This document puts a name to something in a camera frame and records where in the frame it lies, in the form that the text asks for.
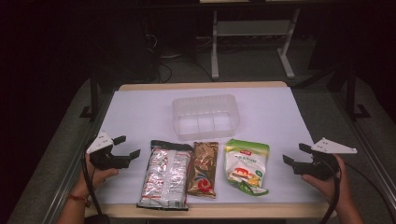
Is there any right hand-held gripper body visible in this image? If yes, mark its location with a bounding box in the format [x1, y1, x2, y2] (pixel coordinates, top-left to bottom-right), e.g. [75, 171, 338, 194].
[292, 136, 359, 182]

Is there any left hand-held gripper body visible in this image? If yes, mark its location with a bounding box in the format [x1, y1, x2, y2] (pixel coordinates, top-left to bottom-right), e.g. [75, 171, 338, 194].
[85, 130, 134, 171]

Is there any silver snack packet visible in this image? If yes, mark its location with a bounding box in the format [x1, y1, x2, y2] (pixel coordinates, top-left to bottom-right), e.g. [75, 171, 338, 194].
[135, 139, 194, 212]

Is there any green and white snack packet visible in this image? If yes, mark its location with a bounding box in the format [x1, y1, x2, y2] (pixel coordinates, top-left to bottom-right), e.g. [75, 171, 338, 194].
[223, 138, 271, 197]

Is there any brown snack packet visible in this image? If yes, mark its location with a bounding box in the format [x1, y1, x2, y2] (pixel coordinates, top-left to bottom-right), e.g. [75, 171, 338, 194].
[185, 141, 219, 200]

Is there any clear plastic container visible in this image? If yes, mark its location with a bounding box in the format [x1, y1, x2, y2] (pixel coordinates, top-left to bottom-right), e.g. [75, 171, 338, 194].
[171, 93, 241, 142]

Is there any person's left hand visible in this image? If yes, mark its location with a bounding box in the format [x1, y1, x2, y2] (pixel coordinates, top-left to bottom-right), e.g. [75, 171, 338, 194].
[73, 152, 120, 199]

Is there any person's right hand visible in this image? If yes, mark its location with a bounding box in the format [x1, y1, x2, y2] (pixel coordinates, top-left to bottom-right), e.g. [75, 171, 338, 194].
[301, 153, 353, 203]

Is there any white paper sheet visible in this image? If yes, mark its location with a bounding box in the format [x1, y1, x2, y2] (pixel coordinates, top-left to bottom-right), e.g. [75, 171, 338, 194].
[89, 86, 329, 205]

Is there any black metal stand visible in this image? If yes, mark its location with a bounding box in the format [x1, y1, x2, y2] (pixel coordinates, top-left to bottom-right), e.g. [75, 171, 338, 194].
[329, 62, 372, 121]
[78, 69, 101, 122]

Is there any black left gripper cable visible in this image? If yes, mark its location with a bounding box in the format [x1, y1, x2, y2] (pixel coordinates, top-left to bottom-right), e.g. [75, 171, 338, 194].
[79, 146, 112, 224]

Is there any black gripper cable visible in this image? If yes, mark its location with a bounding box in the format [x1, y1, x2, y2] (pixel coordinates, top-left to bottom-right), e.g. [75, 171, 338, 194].
[319, 164, 344, 224]
[79, 146, 112, 224]

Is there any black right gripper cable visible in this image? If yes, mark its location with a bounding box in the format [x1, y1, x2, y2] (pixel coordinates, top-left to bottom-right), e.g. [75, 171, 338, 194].
[319, 164, 344, 224]

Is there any red bracelet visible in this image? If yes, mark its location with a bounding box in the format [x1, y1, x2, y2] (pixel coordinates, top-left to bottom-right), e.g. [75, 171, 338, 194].
[67, 193, 92, 208]

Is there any black floor cable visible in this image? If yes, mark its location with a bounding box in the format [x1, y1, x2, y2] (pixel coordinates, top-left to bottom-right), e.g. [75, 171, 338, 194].
[342, 161, 396, 220]

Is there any bundle of black floor cables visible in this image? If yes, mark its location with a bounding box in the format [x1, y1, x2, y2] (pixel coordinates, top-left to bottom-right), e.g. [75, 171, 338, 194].
[144, 31, 216, 84]

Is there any white metal desk frame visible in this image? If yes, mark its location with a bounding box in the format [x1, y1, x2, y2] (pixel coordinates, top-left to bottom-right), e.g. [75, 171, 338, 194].
[210, 7, 302, 80]

